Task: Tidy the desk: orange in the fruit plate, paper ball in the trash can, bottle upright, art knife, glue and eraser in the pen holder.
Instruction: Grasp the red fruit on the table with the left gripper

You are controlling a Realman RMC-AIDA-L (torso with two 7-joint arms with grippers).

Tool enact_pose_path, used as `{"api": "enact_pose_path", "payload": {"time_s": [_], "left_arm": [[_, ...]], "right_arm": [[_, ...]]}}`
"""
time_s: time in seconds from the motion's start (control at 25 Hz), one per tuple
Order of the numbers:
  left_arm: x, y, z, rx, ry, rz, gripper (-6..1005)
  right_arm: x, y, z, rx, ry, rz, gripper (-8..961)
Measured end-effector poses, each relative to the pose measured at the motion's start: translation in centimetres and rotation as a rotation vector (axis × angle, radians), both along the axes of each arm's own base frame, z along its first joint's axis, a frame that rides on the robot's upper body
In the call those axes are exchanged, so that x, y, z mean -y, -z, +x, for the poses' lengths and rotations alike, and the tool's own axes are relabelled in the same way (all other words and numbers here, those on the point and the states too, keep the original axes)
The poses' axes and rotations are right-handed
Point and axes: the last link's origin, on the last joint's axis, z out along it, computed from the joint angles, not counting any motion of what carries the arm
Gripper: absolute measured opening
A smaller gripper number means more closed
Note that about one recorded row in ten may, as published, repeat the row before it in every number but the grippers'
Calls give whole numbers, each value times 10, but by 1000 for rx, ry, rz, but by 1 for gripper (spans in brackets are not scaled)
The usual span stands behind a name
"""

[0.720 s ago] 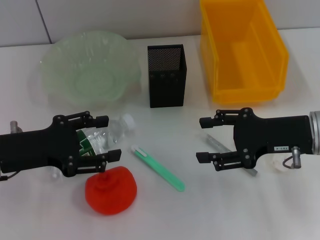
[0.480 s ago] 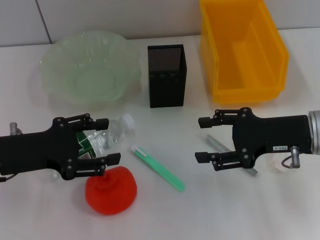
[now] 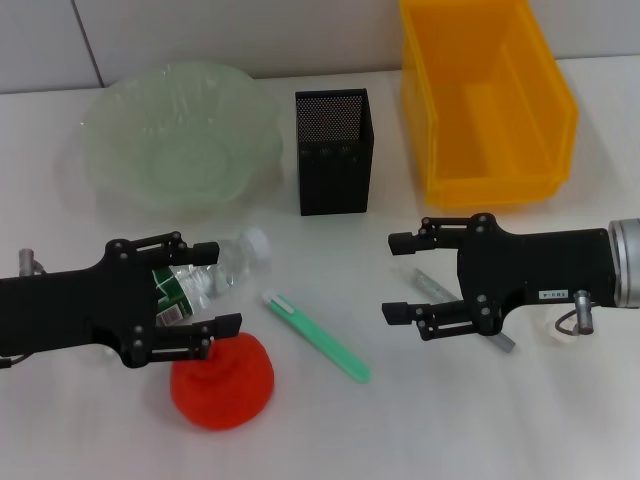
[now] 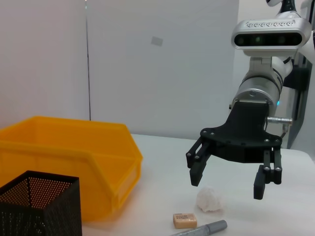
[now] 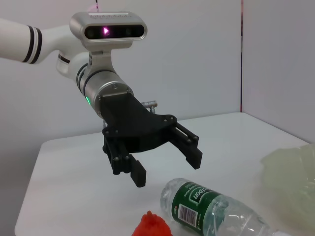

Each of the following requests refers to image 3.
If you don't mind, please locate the green toothbrush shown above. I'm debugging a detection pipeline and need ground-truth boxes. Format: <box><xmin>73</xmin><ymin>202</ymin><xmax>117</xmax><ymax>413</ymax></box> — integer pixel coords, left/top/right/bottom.
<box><xmin>260</xmin><ymin>288</ymin><xmax>372</xmax><ymax>385</ymax></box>

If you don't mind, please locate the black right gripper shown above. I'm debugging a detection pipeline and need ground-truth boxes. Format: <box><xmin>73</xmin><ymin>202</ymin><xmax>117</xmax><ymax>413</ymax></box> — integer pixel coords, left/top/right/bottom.
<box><xmin>381</xmin><ymin>213</ymin><xmax>619</xmax><ymax>344</ymax></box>

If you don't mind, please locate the white paper ball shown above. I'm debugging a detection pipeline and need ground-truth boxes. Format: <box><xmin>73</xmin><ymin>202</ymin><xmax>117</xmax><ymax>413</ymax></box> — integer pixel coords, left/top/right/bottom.
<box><xmin>542</xmin><ymin>307</ymin><xmax>579</xmax><ymax>345</ymax></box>

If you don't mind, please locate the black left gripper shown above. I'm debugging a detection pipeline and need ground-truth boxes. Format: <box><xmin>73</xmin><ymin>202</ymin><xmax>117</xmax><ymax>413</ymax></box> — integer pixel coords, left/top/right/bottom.
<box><xmin>0</xmin><ymin>230</ymin><xmax>244</xmax><ymax>370</ymax></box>

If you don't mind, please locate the clear water bottle green label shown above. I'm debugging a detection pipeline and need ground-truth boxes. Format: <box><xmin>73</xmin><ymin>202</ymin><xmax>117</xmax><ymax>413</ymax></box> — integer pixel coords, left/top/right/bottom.
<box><xmin>149</xmin><ymin>227</ymin><xmax>273</xmax><ymax>331</ymax></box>

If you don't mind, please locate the yellow plastic bin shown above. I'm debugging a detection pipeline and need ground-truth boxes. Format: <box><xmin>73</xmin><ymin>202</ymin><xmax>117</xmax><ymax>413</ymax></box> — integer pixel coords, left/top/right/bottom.
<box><xmin>398</xmin><ymin>0</ymin><xmax>580</xmax><ymax>210</ymax></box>

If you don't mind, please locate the grey pen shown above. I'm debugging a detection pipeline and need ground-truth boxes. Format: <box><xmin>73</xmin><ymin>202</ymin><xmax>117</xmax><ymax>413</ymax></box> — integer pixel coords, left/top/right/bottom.
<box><xmin>389</xmin><ymin>264</ymin><xmax>516</xmax><ymax>355</ymax></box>

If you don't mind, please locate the right wrist connector cable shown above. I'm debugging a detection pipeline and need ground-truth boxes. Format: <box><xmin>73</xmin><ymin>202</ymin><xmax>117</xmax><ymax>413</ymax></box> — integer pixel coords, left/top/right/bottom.
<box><xmin>552</xmin><ymin>289</ymin><xmax>597</xmax><ymax>335</ymax></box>

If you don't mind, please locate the green glass fruit plate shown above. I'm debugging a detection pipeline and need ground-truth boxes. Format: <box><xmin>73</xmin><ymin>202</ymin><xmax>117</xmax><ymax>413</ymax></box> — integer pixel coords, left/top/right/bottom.
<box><xmin>79</xmin><ymin>60</ymin><xmax>284</xmax><ymax>214</ymax></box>

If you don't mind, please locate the red-orange knitted orange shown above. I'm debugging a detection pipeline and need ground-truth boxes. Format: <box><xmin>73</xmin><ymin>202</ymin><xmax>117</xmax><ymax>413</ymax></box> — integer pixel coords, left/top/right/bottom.
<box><xmin>169</xmin><ymin>332</ymin><xmax>275</xmax><ymax>430</ymax></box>

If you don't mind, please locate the black mesh pen holder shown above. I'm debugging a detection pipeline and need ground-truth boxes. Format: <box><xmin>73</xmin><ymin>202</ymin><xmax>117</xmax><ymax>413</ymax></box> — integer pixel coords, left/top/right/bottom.
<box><xmin>293</xmin><ymin>88</ymin><xmax>375</xmax><ymax>217</ymax></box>

